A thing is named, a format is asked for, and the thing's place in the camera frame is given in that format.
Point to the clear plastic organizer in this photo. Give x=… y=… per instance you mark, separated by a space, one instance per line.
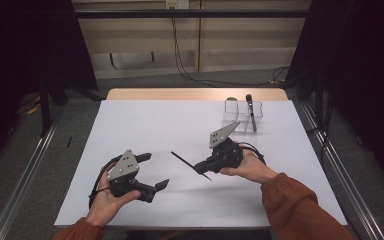
x=243 y=115

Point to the black curtain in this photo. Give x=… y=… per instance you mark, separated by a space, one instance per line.
x=23 y=66
x=356 y=83

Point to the person's right hand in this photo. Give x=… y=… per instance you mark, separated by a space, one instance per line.
x=253 y=168

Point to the small brown round object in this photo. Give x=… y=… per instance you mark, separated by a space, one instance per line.
x=231 y=98

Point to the white table mat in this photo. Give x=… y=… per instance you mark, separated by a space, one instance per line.
x=146 y=123

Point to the wooden wall trim strip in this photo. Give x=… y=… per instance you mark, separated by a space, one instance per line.
x=199 y=40

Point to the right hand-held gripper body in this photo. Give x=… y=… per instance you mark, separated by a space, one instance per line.
x=226 y=151

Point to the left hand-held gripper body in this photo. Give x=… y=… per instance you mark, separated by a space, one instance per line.
x=123 y=168

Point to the wooden table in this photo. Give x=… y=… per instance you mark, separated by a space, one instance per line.
x=180 y=94

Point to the person's left hand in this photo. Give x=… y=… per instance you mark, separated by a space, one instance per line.
x=108 y=205

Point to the white wall socket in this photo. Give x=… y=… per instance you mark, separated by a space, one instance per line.
x=177 y=3

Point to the metal floor rail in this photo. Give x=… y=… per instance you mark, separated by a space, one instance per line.
x=343 y=173
x=23 y=173

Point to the black metal stand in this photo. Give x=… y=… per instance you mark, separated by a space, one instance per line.
x=45 y=110

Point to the thin black makeup brush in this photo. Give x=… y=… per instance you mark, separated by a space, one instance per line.
x=183 y=160

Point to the small black floor object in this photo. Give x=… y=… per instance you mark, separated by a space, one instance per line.
x=69 y=142

